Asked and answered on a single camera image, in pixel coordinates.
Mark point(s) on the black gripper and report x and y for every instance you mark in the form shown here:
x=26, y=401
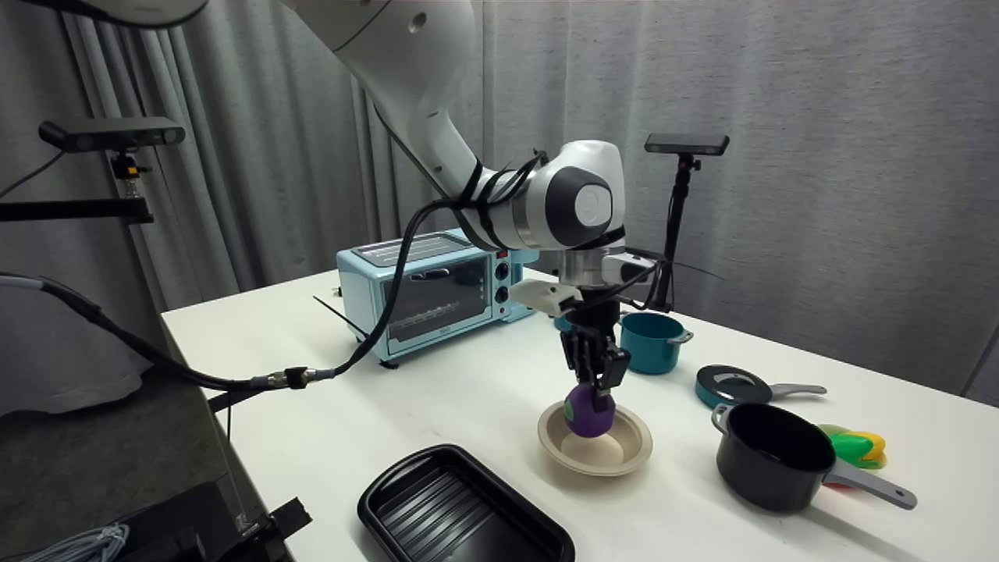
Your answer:
x=594, y=332

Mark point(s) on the black camera clamp arm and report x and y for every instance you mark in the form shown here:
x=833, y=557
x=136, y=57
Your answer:
x=65, y=210

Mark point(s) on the teal toy pot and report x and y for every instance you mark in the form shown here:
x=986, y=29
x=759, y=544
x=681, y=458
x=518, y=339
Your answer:
x=658, y=345

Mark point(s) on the black table clamp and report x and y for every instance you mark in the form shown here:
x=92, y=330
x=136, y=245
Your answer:
x=284, y=517

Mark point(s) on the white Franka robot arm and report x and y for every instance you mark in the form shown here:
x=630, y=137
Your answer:
x=415, y=51

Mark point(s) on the black tripod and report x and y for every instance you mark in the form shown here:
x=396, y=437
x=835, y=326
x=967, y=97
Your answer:
x=674, y=224

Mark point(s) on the black baking tray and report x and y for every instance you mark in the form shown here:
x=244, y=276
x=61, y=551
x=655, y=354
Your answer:
x=457, y=509

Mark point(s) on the light blue toaster oven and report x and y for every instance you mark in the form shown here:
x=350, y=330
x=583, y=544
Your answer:
x=438, y=301

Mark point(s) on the green yellow plush toy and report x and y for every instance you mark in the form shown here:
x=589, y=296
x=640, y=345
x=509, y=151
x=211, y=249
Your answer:
x=861, y=448

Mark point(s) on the clear plastic wrap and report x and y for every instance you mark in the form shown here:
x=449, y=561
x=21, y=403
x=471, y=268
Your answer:
x=90, y=544

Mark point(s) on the purple plush toy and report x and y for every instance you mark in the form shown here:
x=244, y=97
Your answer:
x=594, y=417

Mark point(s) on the black camera on tripod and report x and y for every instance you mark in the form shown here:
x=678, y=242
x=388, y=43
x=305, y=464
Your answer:
x=689, y=144

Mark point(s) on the black camera on clamp arm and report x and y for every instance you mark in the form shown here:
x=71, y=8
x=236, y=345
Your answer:
x=111, y=134

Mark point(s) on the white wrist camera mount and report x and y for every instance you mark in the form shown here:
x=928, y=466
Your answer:
x=632, y=270

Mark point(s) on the beige plate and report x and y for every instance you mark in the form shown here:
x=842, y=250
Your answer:
x=626, y=451

